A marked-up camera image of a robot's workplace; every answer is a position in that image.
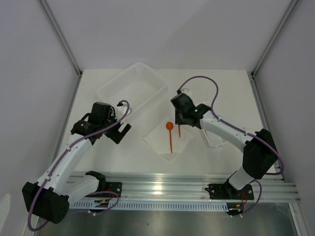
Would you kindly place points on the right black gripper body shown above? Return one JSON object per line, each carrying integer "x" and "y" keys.
{"x": 179, "y": 118}

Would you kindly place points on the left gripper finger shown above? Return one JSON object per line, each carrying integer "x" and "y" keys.
{"x": 121, "y": 134}
{"x": 114, "y": 133}

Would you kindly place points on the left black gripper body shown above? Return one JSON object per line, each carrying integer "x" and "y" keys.
{"x": 111, "y": 120}

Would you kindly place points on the orange plastic spoon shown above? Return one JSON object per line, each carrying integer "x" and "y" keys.
{"x": 169, "y": 126}

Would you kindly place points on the white paper napkin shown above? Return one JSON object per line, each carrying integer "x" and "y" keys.
{"x": 158, "y": 140}

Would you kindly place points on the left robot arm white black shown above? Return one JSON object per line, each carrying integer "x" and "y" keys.
{"x": 47, "y": 197}

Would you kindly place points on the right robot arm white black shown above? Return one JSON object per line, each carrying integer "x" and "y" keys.
{"x": 258, "y": 149}

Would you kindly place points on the small white utensil tray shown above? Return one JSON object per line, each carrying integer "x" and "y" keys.
{"x": 212, "y": 140}

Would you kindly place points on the large white plastic basket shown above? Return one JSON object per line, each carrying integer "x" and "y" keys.
{"x": 139, "y": 84}

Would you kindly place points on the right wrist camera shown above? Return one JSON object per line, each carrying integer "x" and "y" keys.
{"x": 184, "y": 90}

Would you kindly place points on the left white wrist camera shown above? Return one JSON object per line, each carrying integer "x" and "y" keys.
{"x": 121, "y": 108}

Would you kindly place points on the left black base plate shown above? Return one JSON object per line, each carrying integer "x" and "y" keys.
{"x": 115, "y": 187}

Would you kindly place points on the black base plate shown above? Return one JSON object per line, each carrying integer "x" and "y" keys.
{"x": 221, "y": 191}
{"x": 115, "y": 187}

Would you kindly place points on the white slotted cable duct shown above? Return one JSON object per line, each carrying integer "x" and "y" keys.
{"x": 151, "y": 205}

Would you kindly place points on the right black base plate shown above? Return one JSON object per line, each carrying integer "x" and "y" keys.
{"x": 221, "y": 191}

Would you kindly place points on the left aluminium frame post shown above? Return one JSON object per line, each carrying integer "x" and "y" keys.
{"x": 48, "y": 13}

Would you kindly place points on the aluminium frame post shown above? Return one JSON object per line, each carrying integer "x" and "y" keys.
{"x": 48, "y": 13}
{"x": 288, "y": 14}

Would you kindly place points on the aluminium mounting rail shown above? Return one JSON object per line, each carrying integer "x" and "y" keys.
{"x": 191, "y": 188}

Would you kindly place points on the right aluminium frame post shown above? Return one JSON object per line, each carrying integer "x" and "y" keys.
{"x": 288, "y": 14}

